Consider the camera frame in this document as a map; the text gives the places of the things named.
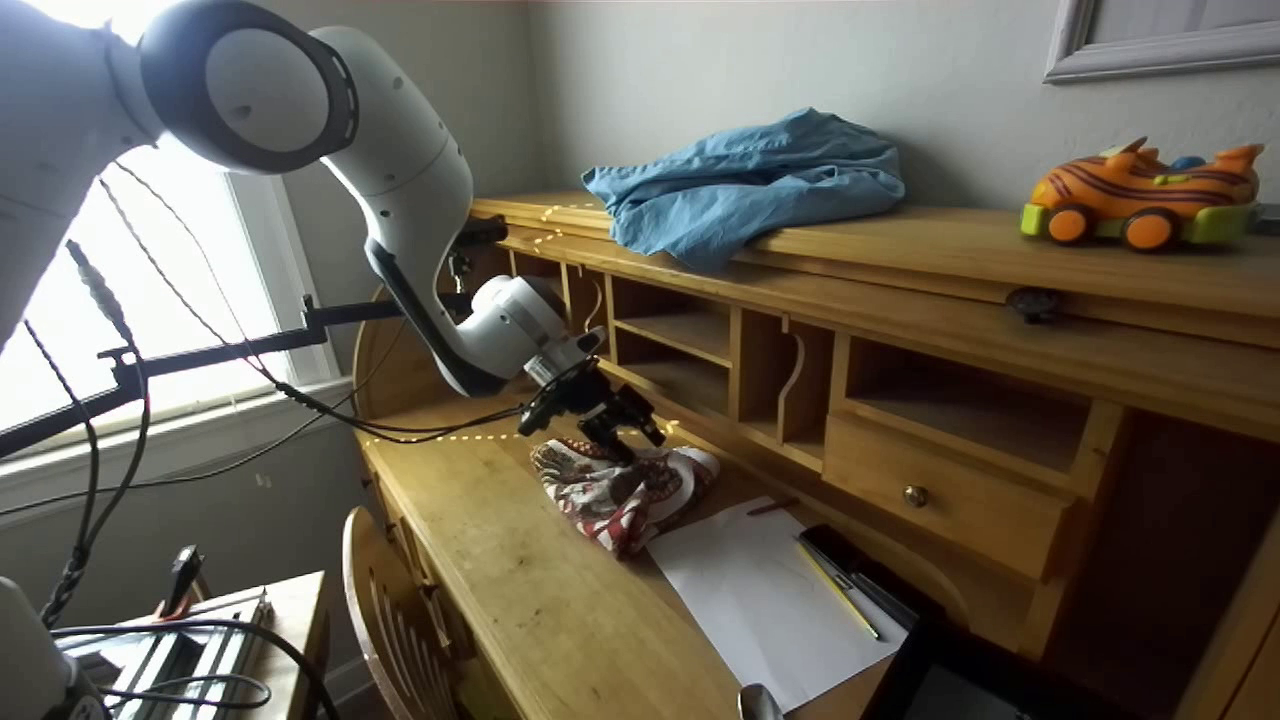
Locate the wooden roll-top desk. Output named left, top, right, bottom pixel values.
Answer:
left=350, top=195, right=1280, bottom=720

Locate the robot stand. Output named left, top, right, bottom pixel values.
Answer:
left=55, top=570, right=333, bottom=720

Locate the orange toy car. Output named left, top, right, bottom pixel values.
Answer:
left=1020, top=137, right=1266, bottom=252

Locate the wooden chair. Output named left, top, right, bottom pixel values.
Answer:
left=341, top=506, right=476, bottom=720

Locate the dark roll-top handle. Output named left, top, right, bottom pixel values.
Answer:
left=1005, top=287, right=1064, bottom=325

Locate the wooden drawer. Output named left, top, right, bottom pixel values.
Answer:
left=822, top=412, right=1077, bottom=584

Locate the grey picture frame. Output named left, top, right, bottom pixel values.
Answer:
left=1043, top=0, right=1280, bottom=85

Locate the blue cloth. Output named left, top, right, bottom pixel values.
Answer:
left=582, top=107, right=907, bottom=273

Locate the black cable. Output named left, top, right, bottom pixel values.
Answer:
left=48, top=618, right=343, bottom=720

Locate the black clamp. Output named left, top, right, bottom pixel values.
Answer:
left=155, top=545, right=209, bottom=619

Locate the grey pen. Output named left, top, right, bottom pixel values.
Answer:
left=848, top=570, right=920, bottom=633

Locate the white sheet of paper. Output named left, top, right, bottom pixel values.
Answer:
left=645, top=497, right=909, bottom=714

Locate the black flat device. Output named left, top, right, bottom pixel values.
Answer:
left=798, top=523, right=921, bottom=626

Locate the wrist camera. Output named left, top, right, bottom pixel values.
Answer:
left=516, top=385, right=563, bottom=439

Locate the window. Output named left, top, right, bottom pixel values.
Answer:
left=0, top=0, right=346, bottom=446

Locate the yellow pencil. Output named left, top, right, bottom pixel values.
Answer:
left=796, top=540, right=884, bottom=642

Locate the red and white patterned cloth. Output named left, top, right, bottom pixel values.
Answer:
left=530, top=437, right=721, bottom=559

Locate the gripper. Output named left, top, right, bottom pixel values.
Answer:
left=545, top=362, right=668, bottom=467

